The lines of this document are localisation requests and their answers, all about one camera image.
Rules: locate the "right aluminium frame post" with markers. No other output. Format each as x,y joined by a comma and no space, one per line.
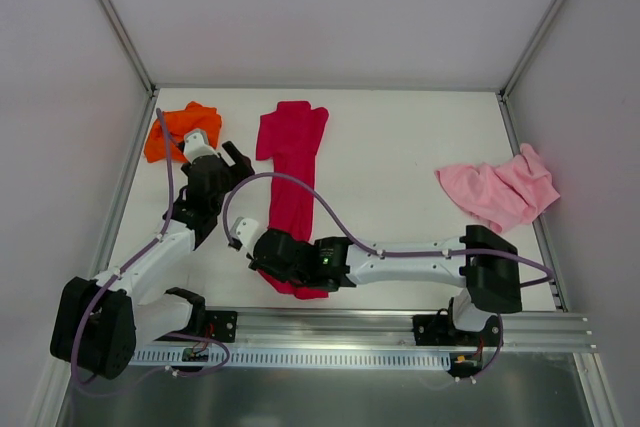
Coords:
541,30

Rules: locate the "white slotted cable duct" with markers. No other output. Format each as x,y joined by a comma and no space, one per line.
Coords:
182,356

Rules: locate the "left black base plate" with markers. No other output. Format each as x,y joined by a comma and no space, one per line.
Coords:
221,325

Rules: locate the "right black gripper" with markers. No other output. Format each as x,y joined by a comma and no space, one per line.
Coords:
263,251

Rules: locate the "left aluminium frame post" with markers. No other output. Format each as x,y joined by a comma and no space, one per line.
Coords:
131,53

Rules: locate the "aluminium frame post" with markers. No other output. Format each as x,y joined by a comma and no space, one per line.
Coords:
131,53
541,30

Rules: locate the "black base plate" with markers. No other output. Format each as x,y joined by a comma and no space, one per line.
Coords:
221,325
437,330

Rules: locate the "aluminium mounting rail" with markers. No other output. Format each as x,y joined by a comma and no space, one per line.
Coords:
553,331

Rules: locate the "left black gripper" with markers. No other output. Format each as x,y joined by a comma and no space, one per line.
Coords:
226,167

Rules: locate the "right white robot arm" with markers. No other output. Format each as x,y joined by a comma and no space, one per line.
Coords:
480,263

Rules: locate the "red t shirt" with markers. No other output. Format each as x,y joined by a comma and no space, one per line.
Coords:
290,137

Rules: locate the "orange t shirt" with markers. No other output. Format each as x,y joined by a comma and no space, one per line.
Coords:
179,124

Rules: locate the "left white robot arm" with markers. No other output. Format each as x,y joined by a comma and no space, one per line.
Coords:
102,321

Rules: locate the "pink t shirt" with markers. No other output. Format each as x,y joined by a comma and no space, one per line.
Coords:
503,196

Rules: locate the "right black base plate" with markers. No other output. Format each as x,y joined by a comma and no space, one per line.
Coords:
437,330

